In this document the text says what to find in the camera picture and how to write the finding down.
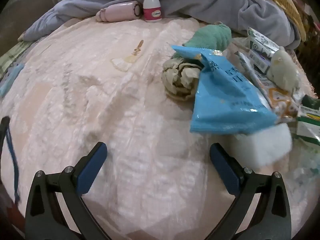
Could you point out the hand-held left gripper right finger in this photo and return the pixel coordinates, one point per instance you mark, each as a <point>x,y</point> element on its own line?
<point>225,170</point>

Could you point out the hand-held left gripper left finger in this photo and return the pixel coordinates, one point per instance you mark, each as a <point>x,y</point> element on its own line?
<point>91,170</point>

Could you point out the beige paper ball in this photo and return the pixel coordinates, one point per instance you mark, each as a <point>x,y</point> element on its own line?
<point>178,77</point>

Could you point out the white plush toy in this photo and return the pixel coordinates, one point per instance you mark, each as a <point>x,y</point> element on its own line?
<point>283,70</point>

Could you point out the white foam block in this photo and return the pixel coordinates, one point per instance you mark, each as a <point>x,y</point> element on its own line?
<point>265,142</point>

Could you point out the blue snack packet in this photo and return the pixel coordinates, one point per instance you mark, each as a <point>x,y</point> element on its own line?
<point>225,97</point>

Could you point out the orange patterned packet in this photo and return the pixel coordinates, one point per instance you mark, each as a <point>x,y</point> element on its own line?
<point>282,100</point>

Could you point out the green white carton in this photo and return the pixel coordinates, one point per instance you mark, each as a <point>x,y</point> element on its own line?
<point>308,125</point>

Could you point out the white purple medicine box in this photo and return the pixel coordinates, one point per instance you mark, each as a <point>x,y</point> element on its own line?
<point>258,60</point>

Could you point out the small gold ornament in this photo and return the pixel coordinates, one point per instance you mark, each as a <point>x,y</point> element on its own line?
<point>138,47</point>

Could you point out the green sock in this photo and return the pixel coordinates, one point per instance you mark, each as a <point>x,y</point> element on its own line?
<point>212,37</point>

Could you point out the white green medicine box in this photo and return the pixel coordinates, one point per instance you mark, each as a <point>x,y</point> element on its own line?
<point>262,40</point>

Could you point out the green striped sheet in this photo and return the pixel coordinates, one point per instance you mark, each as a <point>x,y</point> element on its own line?
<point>12,55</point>

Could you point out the pink rolled cloth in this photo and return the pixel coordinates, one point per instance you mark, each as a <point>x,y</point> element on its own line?
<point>120,11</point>

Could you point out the grey-blue blanket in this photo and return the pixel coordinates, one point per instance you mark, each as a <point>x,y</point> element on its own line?
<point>212,2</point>

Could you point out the white pill bottle pink label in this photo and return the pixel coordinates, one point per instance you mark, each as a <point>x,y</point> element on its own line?
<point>152,5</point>

